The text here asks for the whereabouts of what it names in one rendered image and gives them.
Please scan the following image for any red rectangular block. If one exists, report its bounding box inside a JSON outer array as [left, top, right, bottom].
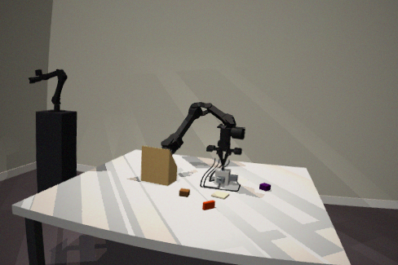
[[202, 201, 215, 210]]

